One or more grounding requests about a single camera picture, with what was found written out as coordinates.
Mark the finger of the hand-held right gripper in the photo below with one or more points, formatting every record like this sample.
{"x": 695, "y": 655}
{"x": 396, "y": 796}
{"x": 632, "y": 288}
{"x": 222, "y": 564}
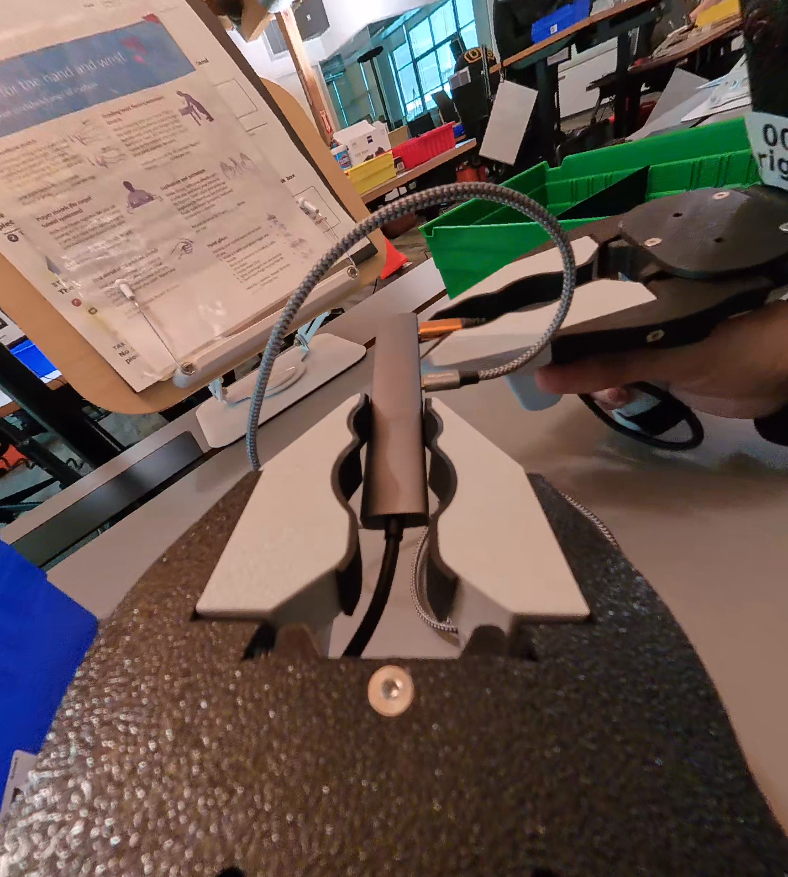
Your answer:
{"x": 538, "y": 264}
{"x": 606, "y": 298}

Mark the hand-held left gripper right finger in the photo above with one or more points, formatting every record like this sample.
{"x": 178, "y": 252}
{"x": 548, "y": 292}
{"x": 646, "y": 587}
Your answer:
{"x": 510, "y": 548}

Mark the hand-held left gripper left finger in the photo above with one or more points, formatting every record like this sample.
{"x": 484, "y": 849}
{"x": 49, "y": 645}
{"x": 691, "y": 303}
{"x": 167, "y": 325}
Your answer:
{"x": 284, "y": 541}

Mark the green plastic bin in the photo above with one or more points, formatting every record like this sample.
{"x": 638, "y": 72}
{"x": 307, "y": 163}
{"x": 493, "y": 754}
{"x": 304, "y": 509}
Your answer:
{"x": 490, "y": 253}

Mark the grey USB hub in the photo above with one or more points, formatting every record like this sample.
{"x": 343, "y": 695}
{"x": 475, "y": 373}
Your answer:
{"x": 394, "y": 425}

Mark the blue plastic bin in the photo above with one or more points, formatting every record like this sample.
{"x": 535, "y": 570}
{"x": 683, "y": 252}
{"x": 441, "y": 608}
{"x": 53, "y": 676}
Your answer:
{"x": 10, "y": 651}
{"x": 558, "y": 24}
{"x": 34, "y": 360}

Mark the person's right hand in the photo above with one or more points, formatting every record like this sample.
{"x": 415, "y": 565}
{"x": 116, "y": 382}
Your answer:
{"x": 709, "y": 370}

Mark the grey panel stand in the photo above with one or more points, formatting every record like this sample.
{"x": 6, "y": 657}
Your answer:
{"x": 507, "y": 123}

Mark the red plastic bin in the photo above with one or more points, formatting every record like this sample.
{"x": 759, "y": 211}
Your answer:
{"x": 425, "y": 147}

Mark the yellow plastic bin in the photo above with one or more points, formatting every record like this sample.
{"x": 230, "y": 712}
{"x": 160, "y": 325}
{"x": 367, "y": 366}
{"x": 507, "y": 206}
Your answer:
{"x": 370, "y": 175}

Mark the white cardboard box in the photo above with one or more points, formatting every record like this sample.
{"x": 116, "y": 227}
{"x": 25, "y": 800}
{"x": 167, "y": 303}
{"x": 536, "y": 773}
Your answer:
{"x": 366, "y": 137}

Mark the white wipes canister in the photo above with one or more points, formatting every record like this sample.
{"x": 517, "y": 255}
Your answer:
{"x": 341, "y": 156}

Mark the wooden document stand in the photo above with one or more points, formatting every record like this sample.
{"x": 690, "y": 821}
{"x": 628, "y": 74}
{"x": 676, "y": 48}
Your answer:
{"x": 69, "y": 346}

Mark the white instruction sheet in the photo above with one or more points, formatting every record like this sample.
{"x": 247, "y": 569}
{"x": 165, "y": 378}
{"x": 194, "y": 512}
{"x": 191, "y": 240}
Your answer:
{"x": 236, "y": 103}

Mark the laminated hand exercise sheet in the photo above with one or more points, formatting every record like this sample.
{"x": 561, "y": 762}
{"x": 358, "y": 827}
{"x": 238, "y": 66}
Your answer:
{"x": 127, "y": 226}

